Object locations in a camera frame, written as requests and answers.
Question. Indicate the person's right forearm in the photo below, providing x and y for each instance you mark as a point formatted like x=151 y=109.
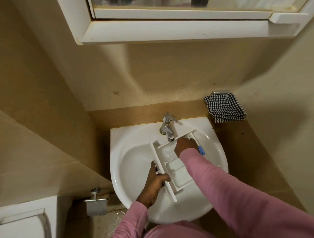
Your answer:
x=235 y=193

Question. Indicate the black white checkered cloth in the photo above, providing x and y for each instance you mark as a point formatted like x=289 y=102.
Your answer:
x=224 y=107

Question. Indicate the white plastic detergent drawer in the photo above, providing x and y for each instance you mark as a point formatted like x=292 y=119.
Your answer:
x=181 y=177

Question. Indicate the white mirror cabinet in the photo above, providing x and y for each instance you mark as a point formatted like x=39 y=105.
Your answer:
x=171 y=30

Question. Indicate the person's left hand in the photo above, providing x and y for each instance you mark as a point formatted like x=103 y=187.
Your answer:
x=152 y=188

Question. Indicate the white ceramic sink basin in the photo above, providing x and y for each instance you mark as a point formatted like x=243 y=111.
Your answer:
x=132 y=159

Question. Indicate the white blue toothbrush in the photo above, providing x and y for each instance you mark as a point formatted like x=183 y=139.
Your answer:
x=201 y=150

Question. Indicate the person's left forearm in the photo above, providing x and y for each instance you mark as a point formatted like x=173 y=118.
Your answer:
x=131 y=222

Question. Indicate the person's pink clothing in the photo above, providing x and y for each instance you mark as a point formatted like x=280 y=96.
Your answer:
x=176 y=230

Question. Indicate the person's right hand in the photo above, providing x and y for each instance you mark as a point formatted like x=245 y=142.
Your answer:
x=183 y=146

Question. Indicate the chrome faucet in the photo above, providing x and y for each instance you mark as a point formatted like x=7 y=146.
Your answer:
x=167 y=120

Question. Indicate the person's left thumb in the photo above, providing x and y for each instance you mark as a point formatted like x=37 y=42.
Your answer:
x=164 y=177

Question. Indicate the chrome toilet paper holder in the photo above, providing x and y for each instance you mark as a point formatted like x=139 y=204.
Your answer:
x=96 y=207

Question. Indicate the chrome towel holder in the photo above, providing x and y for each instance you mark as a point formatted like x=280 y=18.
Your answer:
x=219 y=92

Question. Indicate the person's right fingers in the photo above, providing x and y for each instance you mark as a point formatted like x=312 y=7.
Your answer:
x=187 y=141

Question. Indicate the white toilet cistern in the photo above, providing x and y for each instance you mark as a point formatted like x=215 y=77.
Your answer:
x=24 y=220

